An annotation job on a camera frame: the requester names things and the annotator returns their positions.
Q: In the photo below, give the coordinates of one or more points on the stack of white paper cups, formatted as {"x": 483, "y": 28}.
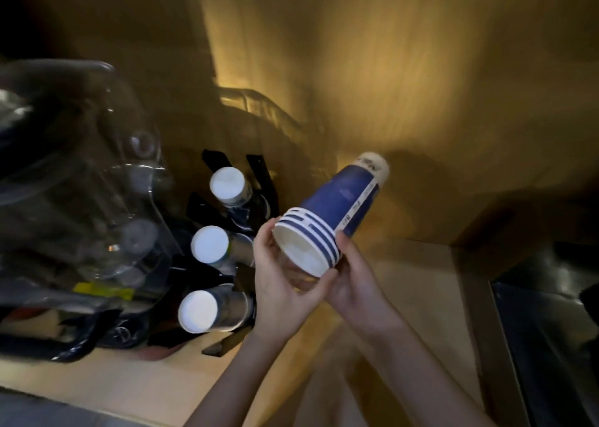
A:
{"x": 198, "y": 312}

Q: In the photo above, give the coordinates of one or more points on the person's right hand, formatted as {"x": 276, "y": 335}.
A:
{"x": 360, "y": 295}

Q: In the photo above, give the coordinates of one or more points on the person's right forearm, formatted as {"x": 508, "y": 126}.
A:
{"x": 421, "y": 380}

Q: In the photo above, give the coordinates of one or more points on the clear plastic container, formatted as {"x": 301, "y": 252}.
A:
{"x": 70, "y": 183}

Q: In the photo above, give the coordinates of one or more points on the stack of blue paper cups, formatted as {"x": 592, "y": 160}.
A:
{"x": 228, "y": 185}

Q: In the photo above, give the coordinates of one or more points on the upside-down cup stack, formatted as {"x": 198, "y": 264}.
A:
{"x": 337, "y": 197}

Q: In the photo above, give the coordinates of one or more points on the person's left forearm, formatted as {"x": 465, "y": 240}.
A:
{"x": 234, "y": 389}

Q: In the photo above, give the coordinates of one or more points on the black cup dispenser rack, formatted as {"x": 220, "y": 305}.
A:
{"x": 262, "y": 174}

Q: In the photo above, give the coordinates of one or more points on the person's left hand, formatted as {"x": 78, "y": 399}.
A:
{"x": 285, "y": 300}

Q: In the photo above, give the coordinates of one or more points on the black stove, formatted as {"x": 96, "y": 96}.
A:
{"x": 552, "y": 347}

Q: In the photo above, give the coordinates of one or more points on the stack of green-print paper cups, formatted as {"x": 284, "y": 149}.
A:
{"x": 209, "y": 245}

